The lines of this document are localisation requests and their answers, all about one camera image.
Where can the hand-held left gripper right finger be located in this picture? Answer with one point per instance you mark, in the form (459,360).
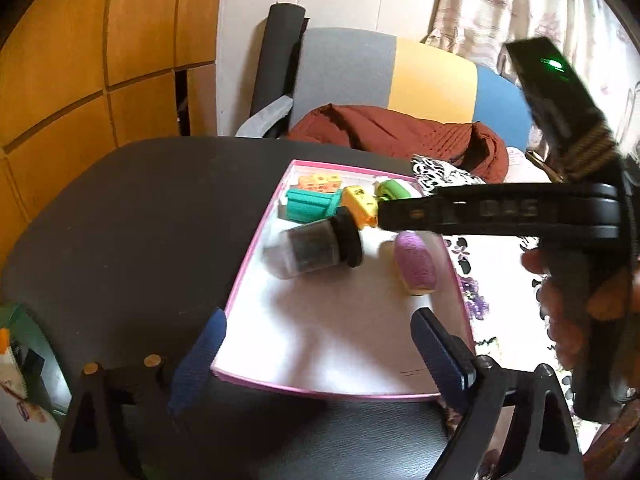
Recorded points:
(442,355)

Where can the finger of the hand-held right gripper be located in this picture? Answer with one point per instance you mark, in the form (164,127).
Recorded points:
(450,210)

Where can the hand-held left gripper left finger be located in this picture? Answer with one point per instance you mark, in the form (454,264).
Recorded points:
(200,360)

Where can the green round toy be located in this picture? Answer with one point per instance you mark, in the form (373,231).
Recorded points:
(395,191)

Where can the purple toy cookie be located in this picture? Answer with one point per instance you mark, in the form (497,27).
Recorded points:
(415,260)

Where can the yellow toy stamp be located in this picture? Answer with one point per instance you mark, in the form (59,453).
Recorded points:
(360,202)

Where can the pink tray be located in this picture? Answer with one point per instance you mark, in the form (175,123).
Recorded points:
(325,340)

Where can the orange toy block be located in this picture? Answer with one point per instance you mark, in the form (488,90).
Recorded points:
(311,184)
(332,182)

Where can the teal plastic spool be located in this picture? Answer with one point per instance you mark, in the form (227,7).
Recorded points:
(310,205)

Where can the grey jar with black lid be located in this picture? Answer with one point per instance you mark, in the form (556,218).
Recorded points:
(305,250)

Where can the person's right forearm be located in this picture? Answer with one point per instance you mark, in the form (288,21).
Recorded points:
(615,440)

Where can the person's right hand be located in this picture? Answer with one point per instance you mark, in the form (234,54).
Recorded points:
(555,310)

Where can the pink quilted cushion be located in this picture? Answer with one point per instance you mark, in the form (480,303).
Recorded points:
(520,157)

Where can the white embroidered floral tablecloth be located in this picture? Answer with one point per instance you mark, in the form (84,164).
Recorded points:
(500,280)

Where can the brown quilted jacket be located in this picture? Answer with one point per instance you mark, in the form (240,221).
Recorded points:
(400,135)

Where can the patterned beige curtain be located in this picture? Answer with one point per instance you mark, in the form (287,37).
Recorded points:
(490,0)

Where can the green cardboard box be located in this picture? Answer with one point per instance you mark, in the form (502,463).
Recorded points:
(35,325)

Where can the grey yellow blue chair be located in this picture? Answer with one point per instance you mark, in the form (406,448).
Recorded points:
(350,70)

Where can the white printed bag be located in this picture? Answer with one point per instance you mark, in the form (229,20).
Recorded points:
(15,395)

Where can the white plastic chair armrest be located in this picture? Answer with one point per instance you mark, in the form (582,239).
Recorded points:
(265,117)

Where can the black rolled mat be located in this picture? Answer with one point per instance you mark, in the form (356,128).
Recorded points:
(277,60)

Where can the wooden wardrobe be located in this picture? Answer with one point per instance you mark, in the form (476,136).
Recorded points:
(75,60)

